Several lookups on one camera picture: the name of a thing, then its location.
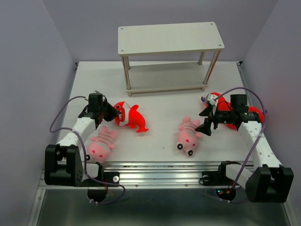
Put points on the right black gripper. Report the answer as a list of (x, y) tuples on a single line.
[(205, 128)]

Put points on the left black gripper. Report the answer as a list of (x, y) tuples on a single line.
[(113, 112)]

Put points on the red shark plush toy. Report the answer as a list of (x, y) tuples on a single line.
[(130, 116)]

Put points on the red shark plush white belly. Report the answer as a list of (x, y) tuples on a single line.
[(222, 103)]

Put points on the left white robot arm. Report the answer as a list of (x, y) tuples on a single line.
[(76, 160)]

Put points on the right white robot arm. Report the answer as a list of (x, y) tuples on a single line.
[(270, 181)]

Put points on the white two-tier shelf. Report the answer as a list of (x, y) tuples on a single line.
[(153, 40)]

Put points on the pink striped plush centre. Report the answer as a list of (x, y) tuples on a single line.
[(188, 138)]

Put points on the pink striped plush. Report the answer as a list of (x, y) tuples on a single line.
[(188, 138), (100, 147)]

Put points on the pink striped plush left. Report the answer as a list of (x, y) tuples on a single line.
[(100, 147)]

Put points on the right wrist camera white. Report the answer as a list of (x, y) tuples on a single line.
[(212, 102)]

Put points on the aluminium rail frame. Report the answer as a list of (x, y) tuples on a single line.
[(162, 187)]

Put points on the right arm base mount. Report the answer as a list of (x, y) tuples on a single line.
[(218, 178)]

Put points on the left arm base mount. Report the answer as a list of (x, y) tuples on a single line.
[(98, 191)]

